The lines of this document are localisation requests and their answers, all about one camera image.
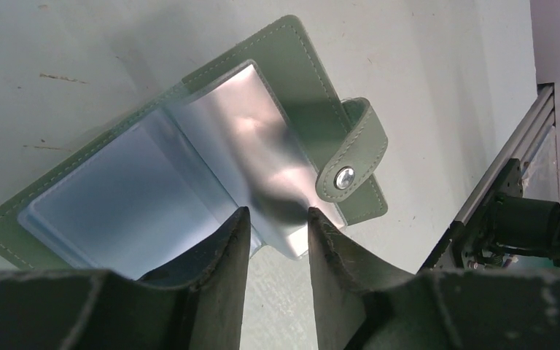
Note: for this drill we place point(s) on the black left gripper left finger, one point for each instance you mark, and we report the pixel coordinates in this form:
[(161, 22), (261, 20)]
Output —
[(195, 301)]

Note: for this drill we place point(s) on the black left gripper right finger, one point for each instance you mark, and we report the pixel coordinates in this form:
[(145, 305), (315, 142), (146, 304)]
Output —
[(364, 302)]

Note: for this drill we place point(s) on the green leather card holder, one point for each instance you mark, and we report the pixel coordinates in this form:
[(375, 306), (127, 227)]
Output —
[(261, 127)]

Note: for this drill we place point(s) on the aluminium frame rail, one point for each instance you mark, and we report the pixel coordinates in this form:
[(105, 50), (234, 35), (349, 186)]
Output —
[(524, 168)]

